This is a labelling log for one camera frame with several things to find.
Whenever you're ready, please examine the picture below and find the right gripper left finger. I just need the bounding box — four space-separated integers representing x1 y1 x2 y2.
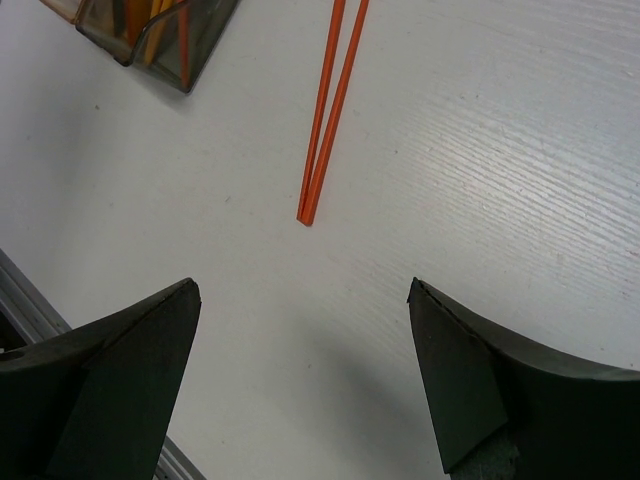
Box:
0 277 202 480

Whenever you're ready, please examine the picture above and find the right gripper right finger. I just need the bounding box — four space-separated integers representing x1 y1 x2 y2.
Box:
407 279 639 479

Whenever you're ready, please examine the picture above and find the orange plastic container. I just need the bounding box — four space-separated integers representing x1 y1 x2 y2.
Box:
41 0 84 25

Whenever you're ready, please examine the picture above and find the aluminium table rail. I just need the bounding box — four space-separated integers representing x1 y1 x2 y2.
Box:
0 247 206 480

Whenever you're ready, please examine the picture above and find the dark grey plastic container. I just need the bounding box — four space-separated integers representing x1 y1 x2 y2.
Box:
76 0 238 94

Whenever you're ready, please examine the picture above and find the red-orange fork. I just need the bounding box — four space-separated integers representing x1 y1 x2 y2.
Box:
178 7 190 90

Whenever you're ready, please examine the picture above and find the red chopstick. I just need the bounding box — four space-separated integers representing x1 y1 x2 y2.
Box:
305 0 369 226
297 0 346 226

